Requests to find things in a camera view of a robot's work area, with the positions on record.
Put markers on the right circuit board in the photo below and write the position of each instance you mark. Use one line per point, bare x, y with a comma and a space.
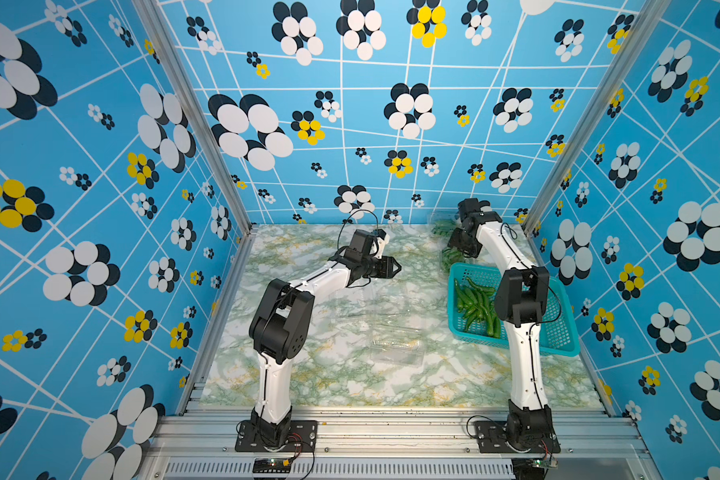
533, 469

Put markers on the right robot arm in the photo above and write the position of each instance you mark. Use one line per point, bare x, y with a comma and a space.
528, 404

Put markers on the frame post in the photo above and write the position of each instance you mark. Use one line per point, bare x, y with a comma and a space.
646, 22
157, 31

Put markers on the left circuit board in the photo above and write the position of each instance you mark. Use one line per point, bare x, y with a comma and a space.
272, 466

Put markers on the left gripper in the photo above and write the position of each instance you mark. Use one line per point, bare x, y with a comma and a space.
387, 267

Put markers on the left frame post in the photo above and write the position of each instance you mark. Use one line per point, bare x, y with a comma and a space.
157, 31

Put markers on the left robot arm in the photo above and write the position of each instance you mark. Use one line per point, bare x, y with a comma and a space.
280, 326

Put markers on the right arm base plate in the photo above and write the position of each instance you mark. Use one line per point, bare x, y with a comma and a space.
494, 437

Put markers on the circuit board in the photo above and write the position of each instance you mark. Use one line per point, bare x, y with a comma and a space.
533, 469
272, 466

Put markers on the right frame post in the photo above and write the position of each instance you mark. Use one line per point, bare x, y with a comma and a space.
646, 22

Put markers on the green pepper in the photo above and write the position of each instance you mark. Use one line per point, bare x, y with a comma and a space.
490, 319
474, 301

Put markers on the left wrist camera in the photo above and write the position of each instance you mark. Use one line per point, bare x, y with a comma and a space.
379, 240

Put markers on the aluminium front rail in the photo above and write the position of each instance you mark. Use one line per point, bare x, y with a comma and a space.
396, 443

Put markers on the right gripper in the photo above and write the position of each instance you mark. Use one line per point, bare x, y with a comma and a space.
453, 242

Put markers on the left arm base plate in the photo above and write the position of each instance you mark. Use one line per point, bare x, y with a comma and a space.
262, 437

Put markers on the teal plastic basket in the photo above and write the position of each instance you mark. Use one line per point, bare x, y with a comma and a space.
544, 308

